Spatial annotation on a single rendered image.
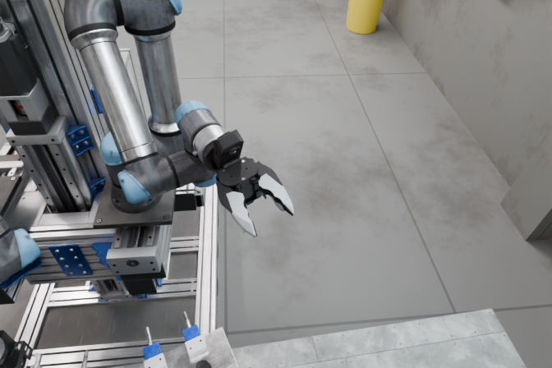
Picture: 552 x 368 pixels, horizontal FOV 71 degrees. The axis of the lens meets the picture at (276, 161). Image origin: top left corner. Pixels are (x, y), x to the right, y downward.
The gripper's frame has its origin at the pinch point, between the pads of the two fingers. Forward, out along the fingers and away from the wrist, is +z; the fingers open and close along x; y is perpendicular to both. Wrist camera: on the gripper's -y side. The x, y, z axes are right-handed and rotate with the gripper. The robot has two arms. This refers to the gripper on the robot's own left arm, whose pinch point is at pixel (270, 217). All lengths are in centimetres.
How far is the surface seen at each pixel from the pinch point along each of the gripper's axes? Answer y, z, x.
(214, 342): 58, -11, 18
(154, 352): 55, -16, 32
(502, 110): 141, -73, -223
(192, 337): 56, -14, 22
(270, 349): 66, -3, 5
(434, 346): 71, 21, -36
